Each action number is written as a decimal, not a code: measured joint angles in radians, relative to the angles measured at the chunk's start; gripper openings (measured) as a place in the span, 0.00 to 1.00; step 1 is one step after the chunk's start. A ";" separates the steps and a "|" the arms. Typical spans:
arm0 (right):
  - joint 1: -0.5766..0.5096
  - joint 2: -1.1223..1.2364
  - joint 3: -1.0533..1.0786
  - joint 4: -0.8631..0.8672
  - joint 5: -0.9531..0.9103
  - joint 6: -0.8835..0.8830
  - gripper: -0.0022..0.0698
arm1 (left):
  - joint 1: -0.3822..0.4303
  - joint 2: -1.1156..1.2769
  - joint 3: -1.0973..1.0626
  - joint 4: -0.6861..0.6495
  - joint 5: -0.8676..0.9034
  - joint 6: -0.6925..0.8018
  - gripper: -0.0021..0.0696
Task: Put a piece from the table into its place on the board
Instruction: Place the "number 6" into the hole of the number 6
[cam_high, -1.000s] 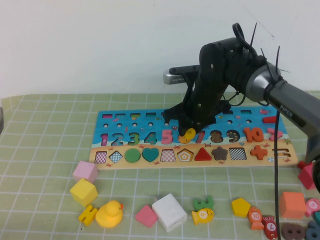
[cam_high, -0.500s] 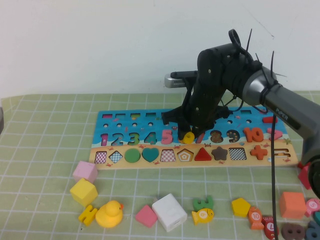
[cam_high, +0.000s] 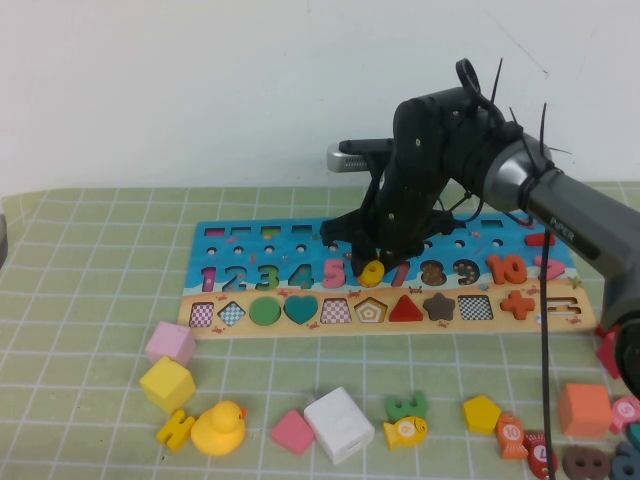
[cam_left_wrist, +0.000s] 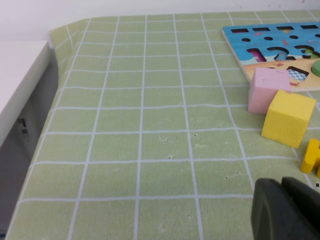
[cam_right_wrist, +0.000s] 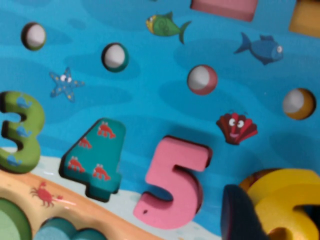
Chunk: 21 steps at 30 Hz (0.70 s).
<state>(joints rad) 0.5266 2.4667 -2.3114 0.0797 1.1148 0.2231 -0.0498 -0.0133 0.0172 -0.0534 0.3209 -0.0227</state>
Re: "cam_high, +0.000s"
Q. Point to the red triangle piece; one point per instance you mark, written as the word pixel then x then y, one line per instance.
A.
pixel 406 312

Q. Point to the green circle piece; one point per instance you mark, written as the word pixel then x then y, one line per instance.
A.
pixel 265 311

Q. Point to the pink diamond piece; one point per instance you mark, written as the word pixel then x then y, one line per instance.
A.
pixel 292 433

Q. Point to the white charger block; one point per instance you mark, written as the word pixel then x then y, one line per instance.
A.
pixel 337 420

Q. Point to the yellow fish piece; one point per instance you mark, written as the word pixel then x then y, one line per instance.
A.
pixel 402 432

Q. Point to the yellow pentagon piece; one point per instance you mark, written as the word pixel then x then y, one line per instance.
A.
pixel 481 415

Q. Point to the orange plus sign piece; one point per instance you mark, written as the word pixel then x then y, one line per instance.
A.
pixel 517 305

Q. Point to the pink greater-than sign piece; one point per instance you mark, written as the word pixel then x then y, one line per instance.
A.
pixel 557 270

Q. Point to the red fish piece number seven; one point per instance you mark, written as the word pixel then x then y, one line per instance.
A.
pixel 535 452

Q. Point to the brown number eight piece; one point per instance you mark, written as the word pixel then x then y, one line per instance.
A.
pixel 570 472

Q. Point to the red foam cube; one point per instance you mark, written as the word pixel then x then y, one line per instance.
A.
pixel 607 355

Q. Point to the green number three piece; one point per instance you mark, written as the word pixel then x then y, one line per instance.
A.
pixel 400 410

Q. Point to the red Y-shaped piece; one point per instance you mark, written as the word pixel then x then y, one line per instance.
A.
pixel 601 330

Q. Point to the wooden number shape puzzle board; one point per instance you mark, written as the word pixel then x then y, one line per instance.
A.
pixel 280 240

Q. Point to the black zip tie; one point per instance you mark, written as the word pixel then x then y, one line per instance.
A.
pixel 543 125
pixel 497 80

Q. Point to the red minus sign piece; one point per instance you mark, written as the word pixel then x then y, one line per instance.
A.
pixel 535 240

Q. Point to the yellow wooden cube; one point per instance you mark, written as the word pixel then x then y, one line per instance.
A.
pixel 166 385

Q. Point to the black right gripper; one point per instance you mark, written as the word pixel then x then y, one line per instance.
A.
pixel 400 220

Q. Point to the orange foam cube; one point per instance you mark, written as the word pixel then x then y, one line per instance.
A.
pixel 585 410

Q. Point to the small teal piece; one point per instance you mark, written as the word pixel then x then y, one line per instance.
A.
pixel 635 433

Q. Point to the orange fish piece number ten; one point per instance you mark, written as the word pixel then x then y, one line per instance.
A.
pixel 512 435

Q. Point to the pink fish piece number five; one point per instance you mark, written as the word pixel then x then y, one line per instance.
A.
pixel 625 412

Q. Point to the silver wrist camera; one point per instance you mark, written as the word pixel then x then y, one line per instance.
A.
pixel 350 161

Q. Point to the yellow rubber duck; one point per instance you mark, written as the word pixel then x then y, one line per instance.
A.
pixel 217 430

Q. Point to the teal heart piece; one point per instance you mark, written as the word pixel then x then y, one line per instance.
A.
pixel 300 308

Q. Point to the pink wooden cube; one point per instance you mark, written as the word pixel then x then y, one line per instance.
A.
pixel 170 342

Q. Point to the brown star piece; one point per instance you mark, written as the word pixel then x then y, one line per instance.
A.
pixel 439 306

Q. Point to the yellow H-shaped piece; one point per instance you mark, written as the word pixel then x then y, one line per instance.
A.
pixel 175 430

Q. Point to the green checkered tablecloth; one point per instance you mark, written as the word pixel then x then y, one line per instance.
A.
pixel 75 300

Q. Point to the yellow number six piece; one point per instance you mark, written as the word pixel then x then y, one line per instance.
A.
pixel 365 279

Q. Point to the teal number piece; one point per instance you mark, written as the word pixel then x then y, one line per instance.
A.
pixel 621 470

